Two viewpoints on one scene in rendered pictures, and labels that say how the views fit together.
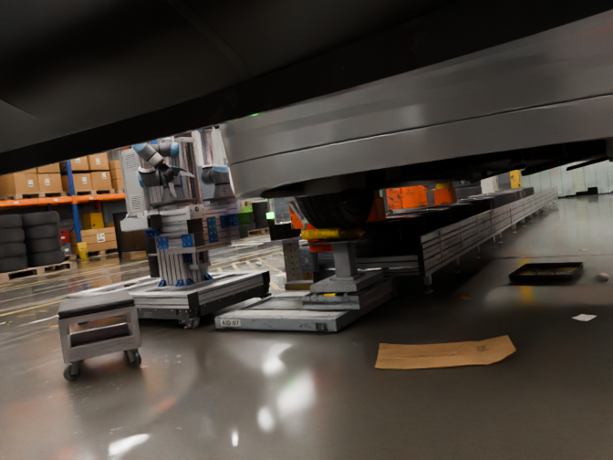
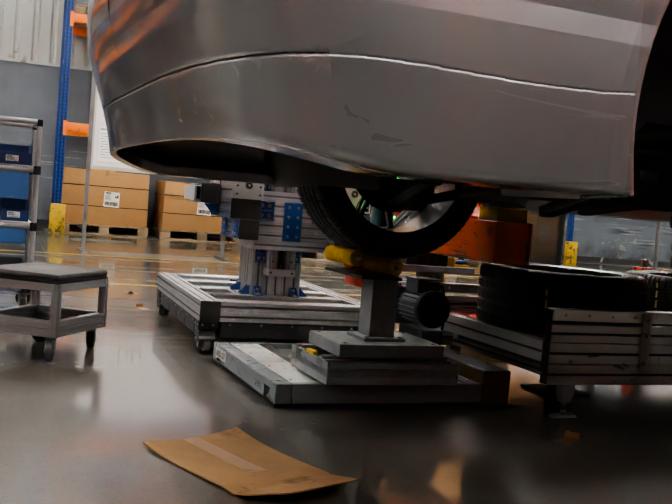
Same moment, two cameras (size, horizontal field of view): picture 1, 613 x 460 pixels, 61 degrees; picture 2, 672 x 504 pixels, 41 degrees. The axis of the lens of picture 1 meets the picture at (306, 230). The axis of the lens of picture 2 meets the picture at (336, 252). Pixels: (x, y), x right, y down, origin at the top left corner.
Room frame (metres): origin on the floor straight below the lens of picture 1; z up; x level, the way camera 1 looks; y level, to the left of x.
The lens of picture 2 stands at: (0.44, -2.01, 0.69)
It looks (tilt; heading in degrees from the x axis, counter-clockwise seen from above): 3 degrees down; 37
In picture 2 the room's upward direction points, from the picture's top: 5 degrees clockwise
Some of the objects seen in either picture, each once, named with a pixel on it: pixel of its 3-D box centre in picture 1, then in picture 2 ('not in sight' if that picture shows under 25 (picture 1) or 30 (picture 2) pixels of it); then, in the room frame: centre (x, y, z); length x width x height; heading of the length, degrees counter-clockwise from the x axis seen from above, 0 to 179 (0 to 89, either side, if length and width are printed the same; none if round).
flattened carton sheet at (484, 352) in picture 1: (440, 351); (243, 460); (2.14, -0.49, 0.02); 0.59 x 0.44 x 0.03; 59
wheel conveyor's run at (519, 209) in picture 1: (517, 204); not in sight; (9.57, -3.90, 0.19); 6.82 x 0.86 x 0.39; 149
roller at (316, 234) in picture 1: (322, 234); (343, 255); (3.04, -0.09, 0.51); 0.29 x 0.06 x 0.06; 59
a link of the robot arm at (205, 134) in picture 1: (207, 148); not in sight; (3.97, 0.67, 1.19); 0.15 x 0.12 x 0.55; 43
